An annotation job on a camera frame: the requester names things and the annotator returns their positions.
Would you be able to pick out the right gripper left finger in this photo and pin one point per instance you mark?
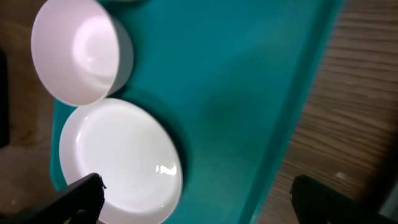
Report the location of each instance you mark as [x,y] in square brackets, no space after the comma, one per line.
[80,202]

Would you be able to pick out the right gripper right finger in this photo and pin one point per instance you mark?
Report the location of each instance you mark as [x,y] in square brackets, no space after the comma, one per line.
[315,203]

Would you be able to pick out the white round plate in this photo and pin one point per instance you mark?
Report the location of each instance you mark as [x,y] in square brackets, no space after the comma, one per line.
[133,154]

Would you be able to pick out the pink bowl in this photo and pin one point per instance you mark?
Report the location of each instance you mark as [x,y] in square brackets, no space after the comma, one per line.
[80,52]

